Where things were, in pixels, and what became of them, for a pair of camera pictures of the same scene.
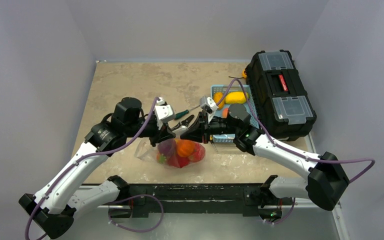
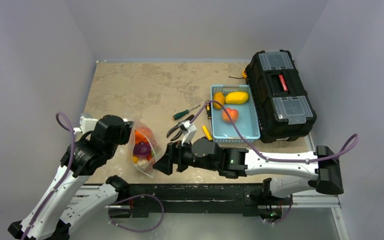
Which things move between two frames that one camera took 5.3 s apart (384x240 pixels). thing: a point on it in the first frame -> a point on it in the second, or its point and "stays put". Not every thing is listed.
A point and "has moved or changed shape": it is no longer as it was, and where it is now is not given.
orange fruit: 217,96 stays put
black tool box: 284,106 stays put
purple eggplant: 168,147 has moved or changed shape
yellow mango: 235,97 stays put
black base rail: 142,199 stays put
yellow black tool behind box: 244,75 stays put
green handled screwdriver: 179,114 stays put
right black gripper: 203,127 -> 173,157
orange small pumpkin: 184,148 has moved or changed shape
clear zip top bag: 177,152 has moved or changed shape
